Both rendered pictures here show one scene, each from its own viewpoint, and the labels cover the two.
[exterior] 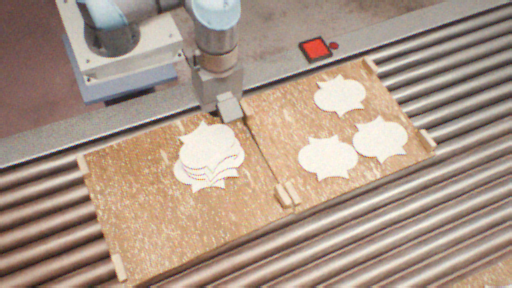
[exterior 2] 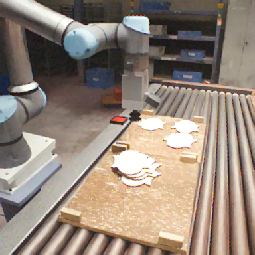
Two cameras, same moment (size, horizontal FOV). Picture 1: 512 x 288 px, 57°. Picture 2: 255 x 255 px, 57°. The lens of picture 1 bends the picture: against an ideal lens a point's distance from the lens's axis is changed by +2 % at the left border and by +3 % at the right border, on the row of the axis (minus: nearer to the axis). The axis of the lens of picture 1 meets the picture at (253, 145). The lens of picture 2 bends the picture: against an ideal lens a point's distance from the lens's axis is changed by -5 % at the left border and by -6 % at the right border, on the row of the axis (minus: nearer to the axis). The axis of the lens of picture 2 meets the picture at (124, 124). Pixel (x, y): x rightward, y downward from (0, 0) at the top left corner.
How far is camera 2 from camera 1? 0.77 m
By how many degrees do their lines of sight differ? 44
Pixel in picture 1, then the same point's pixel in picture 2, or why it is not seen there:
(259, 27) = not seen: hidden behind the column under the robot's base
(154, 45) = (42, 148)
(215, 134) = (127, 155)
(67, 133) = (32, 214)
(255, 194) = (175, 167)
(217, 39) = (146, 41)
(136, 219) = (139, 216)
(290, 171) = (174, 153)
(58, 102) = not seen: outside the picture
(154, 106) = (71, 173)
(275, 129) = (145, 145)
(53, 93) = not seen: outside the picture
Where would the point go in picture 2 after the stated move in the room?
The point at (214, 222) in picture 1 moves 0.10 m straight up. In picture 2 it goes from (177, 188) to (180, 161)
